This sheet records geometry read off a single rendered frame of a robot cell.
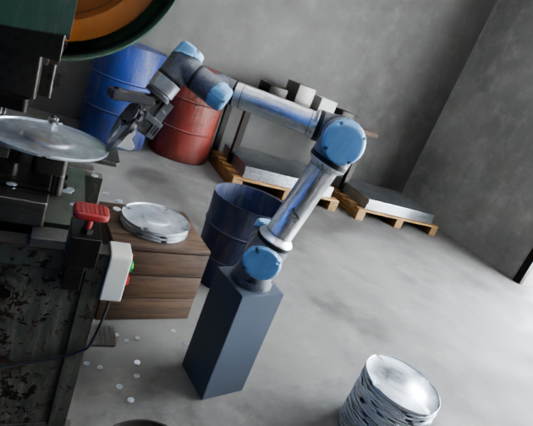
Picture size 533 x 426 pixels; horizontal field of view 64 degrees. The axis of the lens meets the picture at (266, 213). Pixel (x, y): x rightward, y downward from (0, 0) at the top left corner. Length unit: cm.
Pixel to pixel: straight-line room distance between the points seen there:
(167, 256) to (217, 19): 325
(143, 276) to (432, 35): 489
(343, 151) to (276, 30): 376
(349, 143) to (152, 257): 94
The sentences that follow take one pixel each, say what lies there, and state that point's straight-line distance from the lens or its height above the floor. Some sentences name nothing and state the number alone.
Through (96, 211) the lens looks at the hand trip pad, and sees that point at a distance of 93.
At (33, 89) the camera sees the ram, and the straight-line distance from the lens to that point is 113.
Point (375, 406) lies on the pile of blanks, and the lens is 170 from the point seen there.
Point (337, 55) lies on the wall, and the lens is 521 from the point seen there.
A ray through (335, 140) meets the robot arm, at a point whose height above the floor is 103.
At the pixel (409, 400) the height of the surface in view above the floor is 26.
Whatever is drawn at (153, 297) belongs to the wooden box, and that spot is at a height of 11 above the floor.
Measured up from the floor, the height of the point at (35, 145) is 78.
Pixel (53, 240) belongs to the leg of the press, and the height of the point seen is 64.
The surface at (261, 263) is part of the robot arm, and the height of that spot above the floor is 62.
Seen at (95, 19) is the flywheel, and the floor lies 108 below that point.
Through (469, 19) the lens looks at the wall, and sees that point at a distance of 627.
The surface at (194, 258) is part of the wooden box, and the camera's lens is 181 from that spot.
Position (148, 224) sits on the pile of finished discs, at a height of 39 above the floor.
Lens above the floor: 115
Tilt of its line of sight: 19 degrees down
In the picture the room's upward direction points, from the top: 21 degrees clockwise
